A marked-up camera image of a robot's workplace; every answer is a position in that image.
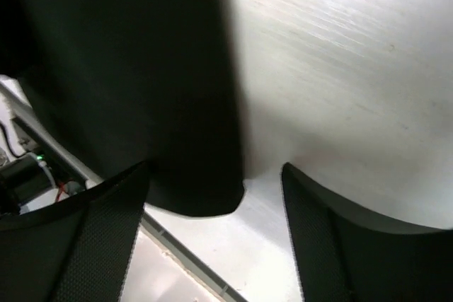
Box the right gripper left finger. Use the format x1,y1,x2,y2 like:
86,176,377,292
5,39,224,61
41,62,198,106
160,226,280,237
1,163,149,302

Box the aluminium frame rail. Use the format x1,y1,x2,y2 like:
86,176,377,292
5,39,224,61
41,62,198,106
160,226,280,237
1,84,244,301

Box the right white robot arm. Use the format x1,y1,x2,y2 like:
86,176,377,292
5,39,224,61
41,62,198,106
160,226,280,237
1,154,452,301

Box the black trousers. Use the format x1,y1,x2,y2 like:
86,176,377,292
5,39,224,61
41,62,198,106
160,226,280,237
1,0,244,217

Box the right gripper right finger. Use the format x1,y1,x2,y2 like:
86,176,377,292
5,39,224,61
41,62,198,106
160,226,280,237
281,163,452,301

